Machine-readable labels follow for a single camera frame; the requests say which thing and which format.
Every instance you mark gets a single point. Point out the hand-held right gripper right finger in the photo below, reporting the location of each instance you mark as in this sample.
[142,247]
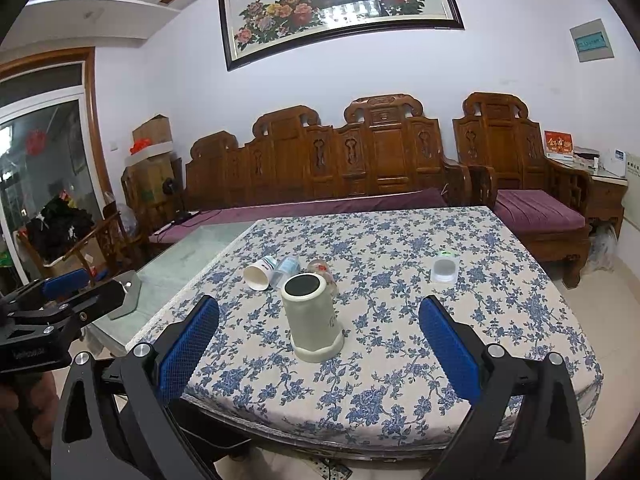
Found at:
[450,350]

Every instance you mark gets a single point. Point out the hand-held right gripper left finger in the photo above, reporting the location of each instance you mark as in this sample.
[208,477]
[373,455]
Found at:
[190,350]

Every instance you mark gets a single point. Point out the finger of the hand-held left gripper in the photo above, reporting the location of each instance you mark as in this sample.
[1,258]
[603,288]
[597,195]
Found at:
[65,282]
[95,300]

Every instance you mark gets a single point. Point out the grey-green ceramic mug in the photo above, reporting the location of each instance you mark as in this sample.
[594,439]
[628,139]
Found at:
[310,325]

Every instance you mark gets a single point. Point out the translucent plastic cup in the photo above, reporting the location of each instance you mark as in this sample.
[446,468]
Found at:
[444,269]

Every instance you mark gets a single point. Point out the white paper cup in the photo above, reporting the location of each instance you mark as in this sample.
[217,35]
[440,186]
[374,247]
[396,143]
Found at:
[257,275]

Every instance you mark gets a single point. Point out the clear plastic cup blue label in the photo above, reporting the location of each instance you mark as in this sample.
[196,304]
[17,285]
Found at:
[286,267]

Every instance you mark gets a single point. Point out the glass cup red print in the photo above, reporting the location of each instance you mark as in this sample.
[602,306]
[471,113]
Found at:
[323,267]

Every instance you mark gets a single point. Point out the pile of dark clothes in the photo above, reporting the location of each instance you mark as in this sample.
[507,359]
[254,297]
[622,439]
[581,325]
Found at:
[60,227]

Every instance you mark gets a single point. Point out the small wooden chair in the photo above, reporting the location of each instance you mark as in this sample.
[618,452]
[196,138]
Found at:
[110,240]

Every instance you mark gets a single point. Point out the blue floral tablecloth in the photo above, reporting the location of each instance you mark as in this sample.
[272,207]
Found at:
[400,310]

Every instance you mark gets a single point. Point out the glass coffee table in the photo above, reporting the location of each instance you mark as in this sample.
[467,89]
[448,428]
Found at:
[190,255]

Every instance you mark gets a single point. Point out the black power strip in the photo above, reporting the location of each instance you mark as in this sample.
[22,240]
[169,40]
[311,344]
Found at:
[181,217]

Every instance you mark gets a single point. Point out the wooden framed glass door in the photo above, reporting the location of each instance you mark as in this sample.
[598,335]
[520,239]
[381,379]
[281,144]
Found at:
[50,160]

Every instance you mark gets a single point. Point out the large cardboard box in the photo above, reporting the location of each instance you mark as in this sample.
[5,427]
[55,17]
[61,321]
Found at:
[152,180]

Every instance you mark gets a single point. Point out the red window ornament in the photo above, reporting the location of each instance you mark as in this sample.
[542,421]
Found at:
[36,142]

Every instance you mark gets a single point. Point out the square purple seat cushion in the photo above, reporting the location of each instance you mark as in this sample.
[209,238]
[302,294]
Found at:
[537,210]

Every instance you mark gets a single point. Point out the small cardboard box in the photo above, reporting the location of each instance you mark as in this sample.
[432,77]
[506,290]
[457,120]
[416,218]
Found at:
[152,131]

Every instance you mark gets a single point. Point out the clear plastic bag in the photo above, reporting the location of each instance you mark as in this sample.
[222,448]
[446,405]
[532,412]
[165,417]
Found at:
[604,247]

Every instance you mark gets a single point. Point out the long purple seat cushion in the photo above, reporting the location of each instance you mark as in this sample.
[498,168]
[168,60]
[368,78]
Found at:
[310,207]

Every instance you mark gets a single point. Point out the carved wooden armchair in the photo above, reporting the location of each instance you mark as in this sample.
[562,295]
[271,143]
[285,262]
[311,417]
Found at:
[495,150]

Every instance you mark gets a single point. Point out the carved wooden sofa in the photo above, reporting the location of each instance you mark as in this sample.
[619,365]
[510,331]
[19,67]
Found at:
[350,160]

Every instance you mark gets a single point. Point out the wooden side table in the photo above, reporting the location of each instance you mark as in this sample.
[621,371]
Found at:
[607,195]

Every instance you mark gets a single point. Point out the white desktop device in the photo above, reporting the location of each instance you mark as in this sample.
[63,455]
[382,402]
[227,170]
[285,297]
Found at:
[616,162]

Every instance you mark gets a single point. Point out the framed peacock flower painting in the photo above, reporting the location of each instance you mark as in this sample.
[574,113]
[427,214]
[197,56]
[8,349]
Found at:
[340,5]

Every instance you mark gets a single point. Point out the grey wall panel box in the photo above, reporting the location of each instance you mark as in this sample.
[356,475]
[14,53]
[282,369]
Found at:
[592,40]

